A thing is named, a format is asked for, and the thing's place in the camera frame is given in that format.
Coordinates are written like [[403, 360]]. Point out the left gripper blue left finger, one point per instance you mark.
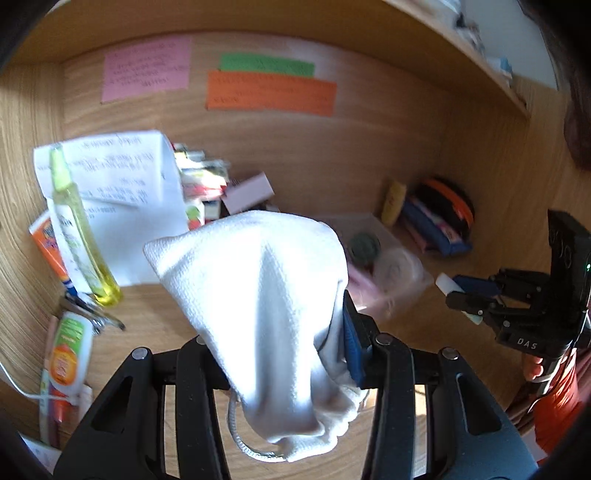
[[121, 436]]

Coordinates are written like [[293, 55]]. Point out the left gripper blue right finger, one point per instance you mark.
[[469, 436]]

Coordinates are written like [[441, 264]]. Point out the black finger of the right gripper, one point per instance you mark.
[[480, 309]]

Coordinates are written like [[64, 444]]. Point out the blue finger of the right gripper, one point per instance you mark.
[[474, 285]]

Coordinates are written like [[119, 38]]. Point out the dark green glass bottle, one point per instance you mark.
[[364, 248]]

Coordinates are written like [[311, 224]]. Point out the white cloth bag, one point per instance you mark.
[[265, 292]]

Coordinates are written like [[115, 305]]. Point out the person's hand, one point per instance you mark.
[[532, 367]]

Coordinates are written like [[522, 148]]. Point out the black orange round case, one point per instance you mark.
[[449, 201]]

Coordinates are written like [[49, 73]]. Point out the clear plastic storage bin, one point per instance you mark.
[[367, 297]]

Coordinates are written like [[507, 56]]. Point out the white orange label bottle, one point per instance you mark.
[[70, 354]]

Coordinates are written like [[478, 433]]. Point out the yellow spray bottle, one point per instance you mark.
[[77, 232]]

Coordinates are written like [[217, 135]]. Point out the orange sunscreen tube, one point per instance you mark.
[[41, 231]]

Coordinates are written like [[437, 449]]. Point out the white rectangular box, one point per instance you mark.
[[247, 193]]

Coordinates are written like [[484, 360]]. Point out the white paper sheets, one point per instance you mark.
[[131, 192]]

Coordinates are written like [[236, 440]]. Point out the stack of packets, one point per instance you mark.
[[203, 182]]

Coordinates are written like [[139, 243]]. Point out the green sticky note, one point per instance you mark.
[[258, 63]]

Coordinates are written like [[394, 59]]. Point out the orange sticky note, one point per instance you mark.
[[251, 91]]

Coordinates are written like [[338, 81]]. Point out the pink sticky note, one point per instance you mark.
[[148, 67]]

